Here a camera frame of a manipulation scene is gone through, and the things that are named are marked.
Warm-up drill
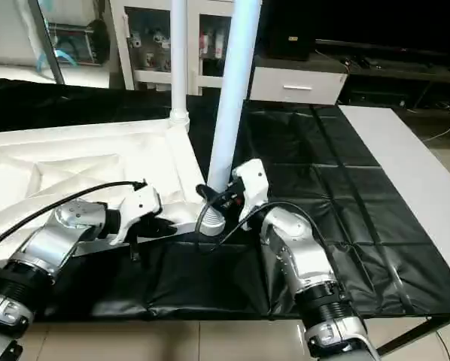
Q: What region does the white drawer unit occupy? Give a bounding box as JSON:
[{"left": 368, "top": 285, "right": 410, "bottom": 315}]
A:
[{"left": 249, "top": 66, "right": 348, "bottom": 105}]

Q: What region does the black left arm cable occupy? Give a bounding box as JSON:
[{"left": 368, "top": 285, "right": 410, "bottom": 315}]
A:
[{"left": 0, "top": 180, "right": 147, "bottom": 258}]

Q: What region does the white plastic table top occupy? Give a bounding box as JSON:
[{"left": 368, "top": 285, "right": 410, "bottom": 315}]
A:
[{"left": 0, "top": 117, "right": 242, "bottom": 265}]

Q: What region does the white drawer cabinet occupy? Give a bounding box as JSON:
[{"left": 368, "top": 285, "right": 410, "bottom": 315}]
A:
[{"left": 259, "top": 0, "right": 450, "bottom": 111}]

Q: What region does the black metal stand leg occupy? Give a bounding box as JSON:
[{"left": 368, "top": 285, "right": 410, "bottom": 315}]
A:
[{"left": 376, "top": 314, "right": 450, "bottom": 356}]

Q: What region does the white glass door cabinet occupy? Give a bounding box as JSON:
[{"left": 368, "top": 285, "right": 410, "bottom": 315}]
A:
[{"left": 108, "top": 0, "right": 238, "bottom": 96}]

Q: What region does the black work mat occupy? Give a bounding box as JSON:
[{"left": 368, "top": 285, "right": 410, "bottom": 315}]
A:
[{"left": 0, "top": 77, "right": 450, "bottom": 323}]

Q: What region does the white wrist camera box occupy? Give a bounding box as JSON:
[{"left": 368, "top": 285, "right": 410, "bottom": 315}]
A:
[
  {"left": 230, "top": 159, "right": 270, "bottom": 223},
  {"left": 108, "top": 182, "right": 164, "bottom": 246}
]

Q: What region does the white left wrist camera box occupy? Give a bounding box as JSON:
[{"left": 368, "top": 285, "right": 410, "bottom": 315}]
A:
[{"left": 108, "top": 182, "right": 164, "bottom": 246}]

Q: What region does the white plastic table leg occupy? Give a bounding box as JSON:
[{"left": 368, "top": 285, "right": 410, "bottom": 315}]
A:
[
  {"left": 168, "top": 0, "right": 191, "bottom": 130},
  {"left": 197, "top": 0, "right": 263, "bottom": 236}
]

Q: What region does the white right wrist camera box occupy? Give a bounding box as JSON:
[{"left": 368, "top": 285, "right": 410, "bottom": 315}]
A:
[{"left": 230, "top": 159, "right": 270, "bottom": 223}]

